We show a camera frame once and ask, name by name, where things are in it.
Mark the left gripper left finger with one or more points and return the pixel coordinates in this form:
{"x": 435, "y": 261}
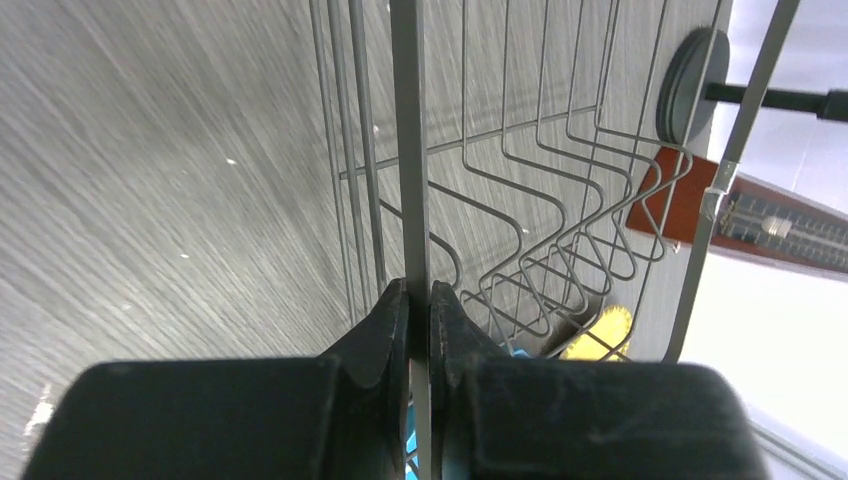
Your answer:
{"x": 338, "y": 415}

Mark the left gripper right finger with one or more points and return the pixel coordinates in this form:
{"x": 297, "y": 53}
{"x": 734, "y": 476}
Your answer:
{"x": 501, "y": 417}

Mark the black wire dish rack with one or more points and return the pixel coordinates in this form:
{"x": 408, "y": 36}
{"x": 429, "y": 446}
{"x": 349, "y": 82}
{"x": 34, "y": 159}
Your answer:
{"x": 531, "y": 237}

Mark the woven bamboo coaster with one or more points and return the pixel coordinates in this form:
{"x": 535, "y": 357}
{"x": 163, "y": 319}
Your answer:
{"x": 606, "y": 340}

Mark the brown wooden metronome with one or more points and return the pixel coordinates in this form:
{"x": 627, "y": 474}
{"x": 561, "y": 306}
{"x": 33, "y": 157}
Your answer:
{"x": 757, "y": 222}

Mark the black microphone stand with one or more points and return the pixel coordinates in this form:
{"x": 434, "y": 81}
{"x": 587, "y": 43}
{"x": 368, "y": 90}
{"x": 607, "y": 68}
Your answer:
{"x": 694, "y": 83}

